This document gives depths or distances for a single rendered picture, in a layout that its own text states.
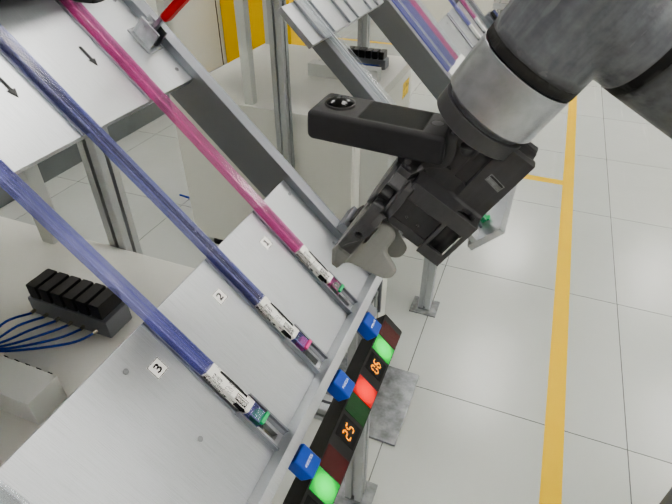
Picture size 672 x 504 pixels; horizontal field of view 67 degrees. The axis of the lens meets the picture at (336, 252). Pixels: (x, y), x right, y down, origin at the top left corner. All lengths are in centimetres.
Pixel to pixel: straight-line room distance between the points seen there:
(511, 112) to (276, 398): 38
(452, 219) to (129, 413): 33
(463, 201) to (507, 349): 132
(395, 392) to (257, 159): 95
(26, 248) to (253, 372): 68
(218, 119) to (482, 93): 46
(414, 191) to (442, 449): 111
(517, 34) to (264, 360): 41
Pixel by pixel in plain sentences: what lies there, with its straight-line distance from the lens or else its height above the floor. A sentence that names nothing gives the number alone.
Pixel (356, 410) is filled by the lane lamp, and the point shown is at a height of 66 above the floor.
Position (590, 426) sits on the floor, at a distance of 162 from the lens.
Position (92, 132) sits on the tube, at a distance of 60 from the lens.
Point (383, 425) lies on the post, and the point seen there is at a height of 1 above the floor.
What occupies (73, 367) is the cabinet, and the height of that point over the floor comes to 62.
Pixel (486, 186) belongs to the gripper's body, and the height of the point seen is 101.
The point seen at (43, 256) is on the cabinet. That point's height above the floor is 62.
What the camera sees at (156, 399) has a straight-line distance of 52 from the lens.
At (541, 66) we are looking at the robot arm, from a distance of 36.
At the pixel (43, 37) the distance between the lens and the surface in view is 68.
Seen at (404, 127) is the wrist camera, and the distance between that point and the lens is 40.
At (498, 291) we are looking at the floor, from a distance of 192.
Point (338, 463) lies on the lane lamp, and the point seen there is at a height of 65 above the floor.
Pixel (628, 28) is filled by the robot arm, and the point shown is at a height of 113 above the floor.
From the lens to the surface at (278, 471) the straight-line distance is 55.
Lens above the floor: 120
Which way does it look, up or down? 37 degrees down
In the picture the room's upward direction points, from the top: straight up
